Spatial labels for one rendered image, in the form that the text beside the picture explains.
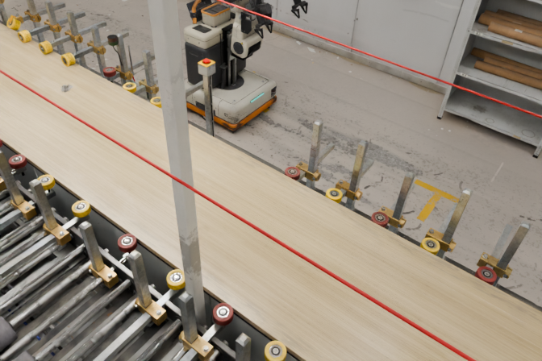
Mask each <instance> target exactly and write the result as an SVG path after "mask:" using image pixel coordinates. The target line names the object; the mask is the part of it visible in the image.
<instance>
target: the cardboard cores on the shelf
mask: <svg viewBox="0 0 542 361"><path fill-rule="evenodd" d="M478 22H479V23H481V24H484V25H487V26H489V27H488V31H491V32H493V33H496V34H499V35H503V36H506V37H509V38H512V39H516V40H518V41H521V42H524V43H527V44H531V45H534V46H537V47H539V48H542V22H541V21H538V20H535V19H530V18H528V17H524V16H522V15H517V14H514V13H511V12H508V11H504V10H499V9H498V11H497V12H493V11H490V10H486V11H485V12H484V14H483V13H482V14H481V16H480V18H479V20H478ZM471 55H473V56H477V57H480V58H482V59H484V60H483V61H482V60H477V61H476V63H475V65H474V68H476V69H479V70H481V71H485V72H488V73H492V74H494V75H497V76H500V77H504V78H506V79H509V80H512V81H516V82H518V83H521V84H524V85H528V86H531V87H534V88H537V89H541V90H542V70H541V69H538V68H534V67H532V66H529V65H526V64H522V63H519V62H517V61H514V60H510V59H508V58H506V57H503V56H499V55H496V54H494V53H491V52H487V51H484V50H481V49H479V48H473V50H472V51H471Z"/></svg>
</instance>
